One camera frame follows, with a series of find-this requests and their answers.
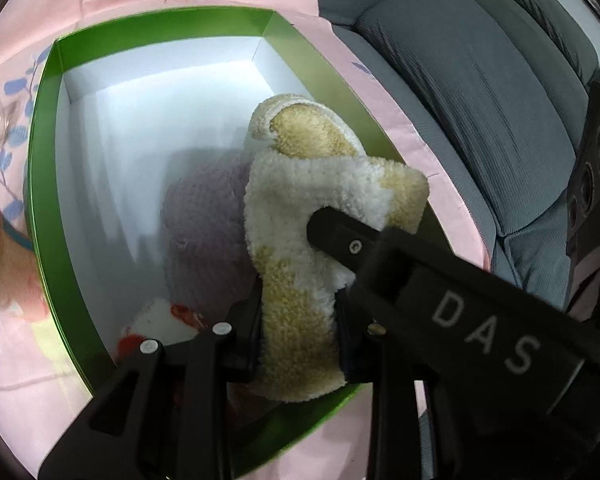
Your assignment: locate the red and white sock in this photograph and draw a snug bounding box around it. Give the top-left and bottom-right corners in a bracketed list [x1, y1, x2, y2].
[117, 298, 208, 362]

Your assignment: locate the black camera unit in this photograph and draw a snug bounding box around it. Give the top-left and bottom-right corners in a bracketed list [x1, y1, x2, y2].
[566, 69, 600, 322]

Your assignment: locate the pink gum canister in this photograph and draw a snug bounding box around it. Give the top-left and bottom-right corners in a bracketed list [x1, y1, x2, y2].
[0, 211, 48, 321]

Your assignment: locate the cream and yellow fuzzy cloth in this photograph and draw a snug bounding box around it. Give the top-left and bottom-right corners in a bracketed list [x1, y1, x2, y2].
[242, 92, 430, 404]

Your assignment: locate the green cardboard box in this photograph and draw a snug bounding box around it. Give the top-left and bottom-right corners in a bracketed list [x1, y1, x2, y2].
[26, 5, 454, 478]

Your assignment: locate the pink printed bed sheet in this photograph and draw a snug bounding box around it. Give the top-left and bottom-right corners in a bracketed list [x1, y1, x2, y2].
[0, 0, 491, 474]

